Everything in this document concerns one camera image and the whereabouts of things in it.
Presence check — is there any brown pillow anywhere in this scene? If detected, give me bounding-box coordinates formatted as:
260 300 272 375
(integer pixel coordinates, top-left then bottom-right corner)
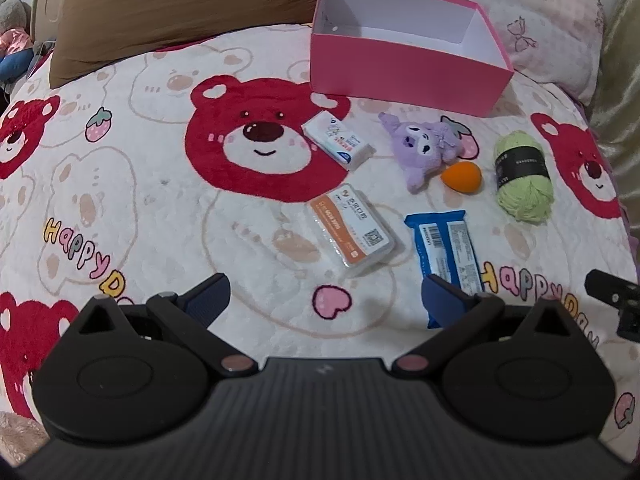
48 0 326 90

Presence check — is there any beige satin curtain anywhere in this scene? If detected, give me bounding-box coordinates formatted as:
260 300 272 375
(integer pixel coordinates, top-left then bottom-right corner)
590 0 640 201

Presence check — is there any pink checkered pillow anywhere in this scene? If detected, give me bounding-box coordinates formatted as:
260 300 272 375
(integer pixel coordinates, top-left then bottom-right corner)
325 0 608 106

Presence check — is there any orange makeup sponge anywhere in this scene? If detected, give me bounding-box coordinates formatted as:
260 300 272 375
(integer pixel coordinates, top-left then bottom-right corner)
440 161 483 192

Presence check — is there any white tissue packet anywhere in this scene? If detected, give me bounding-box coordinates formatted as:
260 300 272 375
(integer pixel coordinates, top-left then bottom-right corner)
301 110 377 171

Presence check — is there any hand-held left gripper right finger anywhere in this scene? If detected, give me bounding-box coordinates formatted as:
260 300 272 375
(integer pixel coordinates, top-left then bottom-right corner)
391 274 576 380

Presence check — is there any green yarn ball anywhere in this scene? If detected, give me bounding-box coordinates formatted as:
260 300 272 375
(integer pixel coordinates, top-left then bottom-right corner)
494 130 553 223

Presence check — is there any purple plush toy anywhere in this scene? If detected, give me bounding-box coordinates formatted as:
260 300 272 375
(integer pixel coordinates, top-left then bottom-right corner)
377 111 465 195

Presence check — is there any grey plush toy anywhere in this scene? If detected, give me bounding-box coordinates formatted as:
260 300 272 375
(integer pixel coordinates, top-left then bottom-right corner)
0 0 36 81

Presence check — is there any person's fuzzy beige clothing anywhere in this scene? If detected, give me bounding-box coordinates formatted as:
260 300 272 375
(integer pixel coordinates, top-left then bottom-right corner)
0 410 48 463

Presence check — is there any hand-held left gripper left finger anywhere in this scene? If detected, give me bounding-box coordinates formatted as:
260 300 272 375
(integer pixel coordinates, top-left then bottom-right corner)
75 273 258 379

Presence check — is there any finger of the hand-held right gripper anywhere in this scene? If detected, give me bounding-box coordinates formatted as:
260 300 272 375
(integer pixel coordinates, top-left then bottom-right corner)
585 269 640 343

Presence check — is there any clear orange label box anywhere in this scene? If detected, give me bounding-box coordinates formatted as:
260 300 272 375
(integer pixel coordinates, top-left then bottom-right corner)
306 185 396 277

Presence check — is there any blue snack packet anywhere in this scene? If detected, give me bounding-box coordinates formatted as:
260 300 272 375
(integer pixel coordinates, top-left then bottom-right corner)
404 209 485 331

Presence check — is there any bear printed blanket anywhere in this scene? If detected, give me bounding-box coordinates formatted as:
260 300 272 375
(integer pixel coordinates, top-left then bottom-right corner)
0 25 640 461

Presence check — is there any pink cardboard box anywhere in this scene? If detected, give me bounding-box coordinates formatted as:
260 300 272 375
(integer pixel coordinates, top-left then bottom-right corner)
310 0 516 118

